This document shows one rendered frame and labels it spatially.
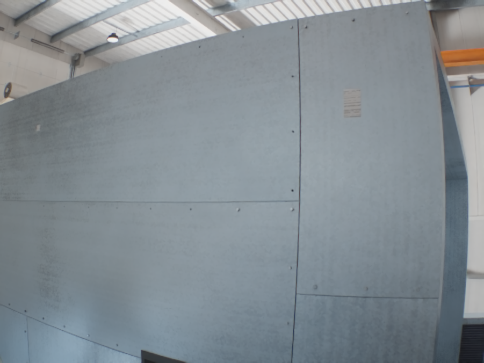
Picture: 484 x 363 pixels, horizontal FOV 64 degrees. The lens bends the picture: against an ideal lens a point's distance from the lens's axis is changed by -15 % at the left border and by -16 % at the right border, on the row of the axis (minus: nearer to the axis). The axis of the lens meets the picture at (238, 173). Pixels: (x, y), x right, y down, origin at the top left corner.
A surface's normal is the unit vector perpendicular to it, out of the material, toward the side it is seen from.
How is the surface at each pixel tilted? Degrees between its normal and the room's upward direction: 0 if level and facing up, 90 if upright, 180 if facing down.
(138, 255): 90
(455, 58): 90
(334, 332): 90
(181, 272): 90
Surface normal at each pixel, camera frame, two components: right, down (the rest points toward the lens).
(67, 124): -0.52, -0.13
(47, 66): 0.85, -0.04
